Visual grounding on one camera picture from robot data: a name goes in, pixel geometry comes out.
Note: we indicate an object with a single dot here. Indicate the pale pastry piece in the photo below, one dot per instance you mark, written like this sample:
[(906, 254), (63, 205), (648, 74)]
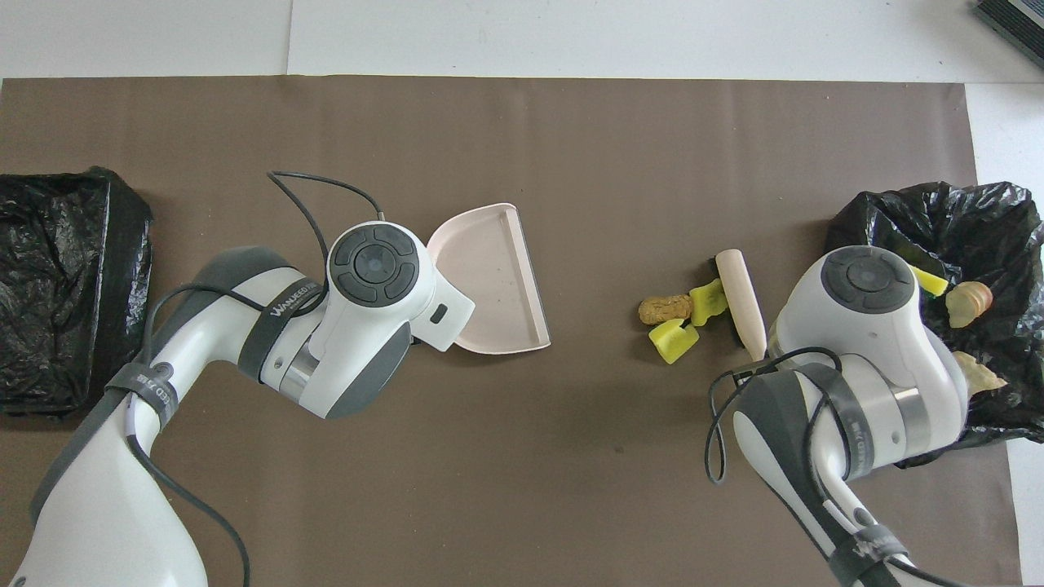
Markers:
[(983, 375)]

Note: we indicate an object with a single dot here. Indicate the yellow sponge piece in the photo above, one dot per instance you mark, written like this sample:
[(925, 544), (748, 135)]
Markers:
[(931, 281), (708, 302), (673, 341)]

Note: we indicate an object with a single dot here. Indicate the dark grey ribbed device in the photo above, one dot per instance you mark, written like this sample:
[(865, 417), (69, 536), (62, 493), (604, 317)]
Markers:
[(1015, 24)]

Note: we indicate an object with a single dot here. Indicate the small golden croissant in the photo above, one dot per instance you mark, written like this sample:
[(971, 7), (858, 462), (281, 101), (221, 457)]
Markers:
[(969, 304)]

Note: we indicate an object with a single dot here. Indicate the pale pink plastic dustpan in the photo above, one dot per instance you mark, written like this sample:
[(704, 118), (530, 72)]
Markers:
[(497, 285)]

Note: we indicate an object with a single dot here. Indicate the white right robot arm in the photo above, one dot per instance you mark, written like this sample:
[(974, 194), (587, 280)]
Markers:
[(873, 350)]

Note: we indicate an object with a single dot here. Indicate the brown paper table mat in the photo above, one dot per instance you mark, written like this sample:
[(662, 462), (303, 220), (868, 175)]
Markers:
[(571, 147)]

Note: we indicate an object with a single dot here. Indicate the brown peanut-shaped bread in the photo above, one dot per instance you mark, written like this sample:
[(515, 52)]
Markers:
[(665, 310)]

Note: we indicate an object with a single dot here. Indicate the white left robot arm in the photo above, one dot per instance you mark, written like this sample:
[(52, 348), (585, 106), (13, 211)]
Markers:
[(359, 326)]

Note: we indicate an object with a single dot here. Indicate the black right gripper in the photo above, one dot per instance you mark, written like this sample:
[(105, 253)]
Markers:
[(750, 371)]

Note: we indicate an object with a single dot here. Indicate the beige brush with black bristles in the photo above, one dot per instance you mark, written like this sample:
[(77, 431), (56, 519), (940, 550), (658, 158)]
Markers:
[(744, 297)]

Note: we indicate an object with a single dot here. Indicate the black bin with crumpled bag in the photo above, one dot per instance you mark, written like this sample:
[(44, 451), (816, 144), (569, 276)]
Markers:
[(979, 228)]

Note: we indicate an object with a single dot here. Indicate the black bin with taut bag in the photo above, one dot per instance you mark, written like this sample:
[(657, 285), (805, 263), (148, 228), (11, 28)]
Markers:
[(65, 293)]

